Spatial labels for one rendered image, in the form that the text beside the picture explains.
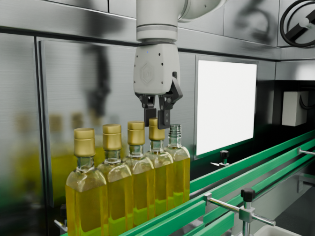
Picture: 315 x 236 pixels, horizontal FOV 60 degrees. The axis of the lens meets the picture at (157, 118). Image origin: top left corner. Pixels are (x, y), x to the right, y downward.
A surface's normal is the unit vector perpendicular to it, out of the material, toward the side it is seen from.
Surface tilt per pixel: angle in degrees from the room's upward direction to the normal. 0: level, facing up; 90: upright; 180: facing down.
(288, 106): 90
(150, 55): 88
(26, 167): 90
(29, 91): 90
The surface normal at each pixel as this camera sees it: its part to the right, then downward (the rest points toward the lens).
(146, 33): -0.45, 0.13
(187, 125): 0.70, 0.10
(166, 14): 0.45, 0.13
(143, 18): -0.63, 0.11
